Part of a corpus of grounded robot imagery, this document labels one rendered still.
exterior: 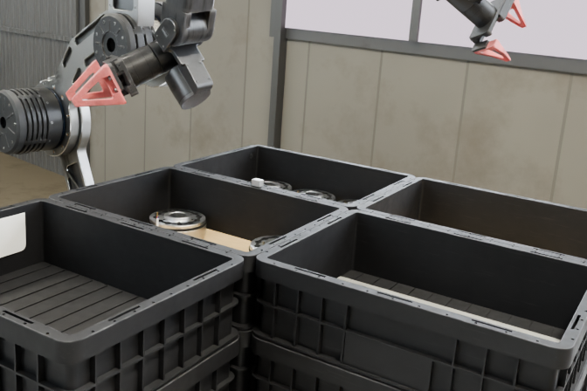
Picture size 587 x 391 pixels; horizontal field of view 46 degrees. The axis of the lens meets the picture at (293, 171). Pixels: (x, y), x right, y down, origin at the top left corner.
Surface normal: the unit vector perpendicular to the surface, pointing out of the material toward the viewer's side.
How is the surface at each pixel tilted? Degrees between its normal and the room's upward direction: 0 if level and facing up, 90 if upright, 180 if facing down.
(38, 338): 90
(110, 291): 0
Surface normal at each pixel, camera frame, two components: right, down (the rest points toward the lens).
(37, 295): 0.07, -0.97
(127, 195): 0.85, 0.18
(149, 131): -0.66, 0.14
